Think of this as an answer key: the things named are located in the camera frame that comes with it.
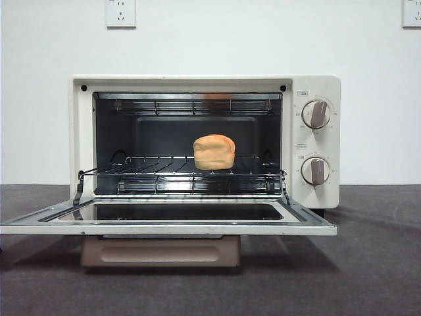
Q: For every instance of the white wall socket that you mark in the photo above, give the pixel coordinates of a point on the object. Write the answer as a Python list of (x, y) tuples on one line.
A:
[(411, 14), (120, 14)]

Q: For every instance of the cream white toaster oven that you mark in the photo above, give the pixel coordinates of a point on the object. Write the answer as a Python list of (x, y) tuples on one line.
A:
[(332, 89)]

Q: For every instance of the golden brown bread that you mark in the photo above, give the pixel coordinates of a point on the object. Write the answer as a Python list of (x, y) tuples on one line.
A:
[(214, 153)]

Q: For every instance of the beige oven control knob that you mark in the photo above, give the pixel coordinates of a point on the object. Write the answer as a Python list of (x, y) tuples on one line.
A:
[(315, 171), (316, 114)]

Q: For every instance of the black oven foot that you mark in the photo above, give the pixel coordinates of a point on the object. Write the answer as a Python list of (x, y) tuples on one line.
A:
[(320, 212)]

